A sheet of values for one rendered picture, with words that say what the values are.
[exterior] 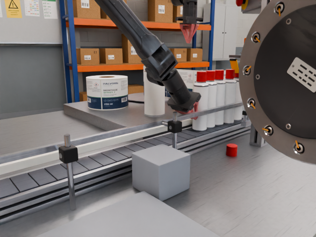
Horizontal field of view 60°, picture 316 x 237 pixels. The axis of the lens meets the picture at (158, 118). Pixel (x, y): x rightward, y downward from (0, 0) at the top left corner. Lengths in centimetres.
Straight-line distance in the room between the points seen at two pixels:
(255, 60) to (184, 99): 50
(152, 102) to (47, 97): 425
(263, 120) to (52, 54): 498
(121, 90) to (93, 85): 13
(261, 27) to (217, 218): 38
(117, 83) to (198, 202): 80
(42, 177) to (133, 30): 43
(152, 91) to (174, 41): 510
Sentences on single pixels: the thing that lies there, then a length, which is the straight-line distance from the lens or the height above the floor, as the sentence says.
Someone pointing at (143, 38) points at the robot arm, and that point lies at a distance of 76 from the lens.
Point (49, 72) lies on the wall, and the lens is 525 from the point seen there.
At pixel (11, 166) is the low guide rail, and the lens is 69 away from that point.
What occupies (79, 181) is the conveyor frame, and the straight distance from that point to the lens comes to 66.
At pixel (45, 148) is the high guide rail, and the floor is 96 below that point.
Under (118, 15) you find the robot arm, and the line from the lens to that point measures 76.
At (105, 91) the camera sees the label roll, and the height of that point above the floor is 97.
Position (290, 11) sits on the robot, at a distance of 36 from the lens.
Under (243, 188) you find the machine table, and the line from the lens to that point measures 72.
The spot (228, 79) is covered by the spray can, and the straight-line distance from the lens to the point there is 105.
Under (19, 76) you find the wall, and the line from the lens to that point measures 521.
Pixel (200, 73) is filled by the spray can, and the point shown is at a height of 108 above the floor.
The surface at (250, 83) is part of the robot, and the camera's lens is 38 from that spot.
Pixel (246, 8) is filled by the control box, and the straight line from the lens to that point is 109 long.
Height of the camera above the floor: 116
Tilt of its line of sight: 14 degrees down
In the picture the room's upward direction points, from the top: straight up
